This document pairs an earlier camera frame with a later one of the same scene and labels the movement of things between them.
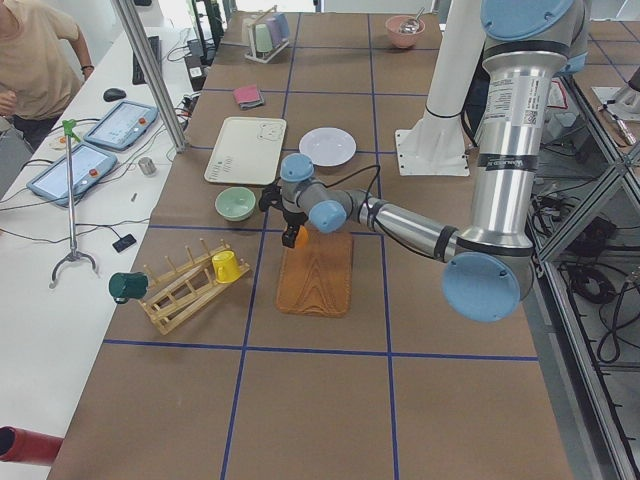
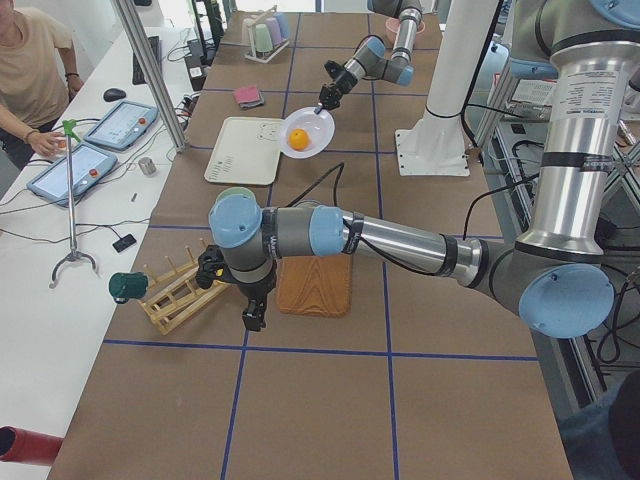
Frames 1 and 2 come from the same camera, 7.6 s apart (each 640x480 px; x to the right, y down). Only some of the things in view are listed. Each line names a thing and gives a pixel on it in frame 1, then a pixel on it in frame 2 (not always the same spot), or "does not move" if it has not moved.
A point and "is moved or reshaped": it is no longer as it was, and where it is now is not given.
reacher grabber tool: x=69 y=127 does not move
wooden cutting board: x=317 y=279 does not move
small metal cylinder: x=147 y=166 does not move
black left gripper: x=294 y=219 → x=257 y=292
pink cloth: x=248 y=93 does not move
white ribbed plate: x=328 y=146 → x=320 y=127
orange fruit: x=302 y=237 is moved or reshaped
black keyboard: x=156 y=46 does not move
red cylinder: x=28 y=446 does not move
